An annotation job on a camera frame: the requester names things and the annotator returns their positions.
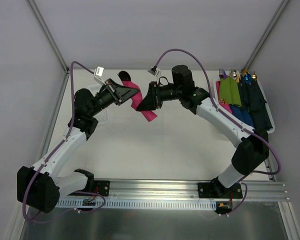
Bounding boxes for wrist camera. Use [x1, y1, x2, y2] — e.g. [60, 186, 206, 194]
[147, 65, 161, 81]
[93, 66, 106, 86]

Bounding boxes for right aluminium frame post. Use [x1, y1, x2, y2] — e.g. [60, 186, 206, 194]
[242, 0, 291, 69]

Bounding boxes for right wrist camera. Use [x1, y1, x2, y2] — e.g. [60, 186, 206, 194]
[147, 65, 161, 81]

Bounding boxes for aluminium front rail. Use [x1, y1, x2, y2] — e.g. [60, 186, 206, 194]
[57, 176, 290, 202]

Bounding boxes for magenta paper napkin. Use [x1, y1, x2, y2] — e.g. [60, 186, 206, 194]
[121, 79, 158, 123]

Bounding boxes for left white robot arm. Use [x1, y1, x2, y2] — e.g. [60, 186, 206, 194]
[17, 78, 140, 213]

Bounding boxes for blue spoon in roll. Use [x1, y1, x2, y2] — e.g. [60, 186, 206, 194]
[244, 73, 252, 84]

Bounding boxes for blue rolled napkin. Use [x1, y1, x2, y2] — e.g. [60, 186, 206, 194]
[230, 105, 255, 128]

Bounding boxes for white slotted cable duct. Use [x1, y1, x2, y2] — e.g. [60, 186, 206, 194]
[56, 197, 217, 211]

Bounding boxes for purple metallic spoon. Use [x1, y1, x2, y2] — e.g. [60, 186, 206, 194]
[118, 70, 131, 82]

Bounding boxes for left aluminium frame post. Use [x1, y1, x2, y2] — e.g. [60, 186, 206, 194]
[25, 0, 69, 73]

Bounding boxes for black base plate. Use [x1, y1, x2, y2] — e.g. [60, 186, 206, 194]
[197, 182, 243, 199]
[91, 180, 111, 197]

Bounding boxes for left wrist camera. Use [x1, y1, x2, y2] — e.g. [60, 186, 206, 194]
[93, 66, 106, 86]

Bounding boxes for purple fork in roll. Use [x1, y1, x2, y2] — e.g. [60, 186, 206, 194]
[219, 68, 227, 79]

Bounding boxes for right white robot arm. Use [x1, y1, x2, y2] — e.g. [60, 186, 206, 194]
[136, 65, 269, 198]

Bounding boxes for dark navy rolled napkin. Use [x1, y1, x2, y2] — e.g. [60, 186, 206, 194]
[241, 80, 273, 131]

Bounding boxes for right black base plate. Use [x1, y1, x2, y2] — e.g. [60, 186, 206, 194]
[197, 182, 243, 199]

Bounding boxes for aluminium frame post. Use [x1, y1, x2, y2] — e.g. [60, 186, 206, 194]
[25, 0, 69, 73]
[242, 0, 291, 69]

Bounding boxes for silver spoon in roll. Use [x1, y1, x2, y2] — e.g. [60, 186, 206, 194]
[229, 69, 241, 83]

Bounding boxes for small white utensil basket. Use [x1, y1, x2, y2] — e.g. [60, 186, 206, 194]
[87, 84, 110, 124]

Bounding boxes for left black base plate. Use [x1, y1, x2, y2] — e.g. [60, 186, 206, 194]
[91, 180, 111, 197]

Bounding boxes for large white storage basket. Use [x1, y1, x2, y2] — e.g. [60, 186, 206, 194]
[213, 76, 275, 133]

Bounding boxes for green rolled napkin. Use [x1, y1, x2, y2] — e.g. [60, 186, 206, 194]
[219, 76, 242, 107]

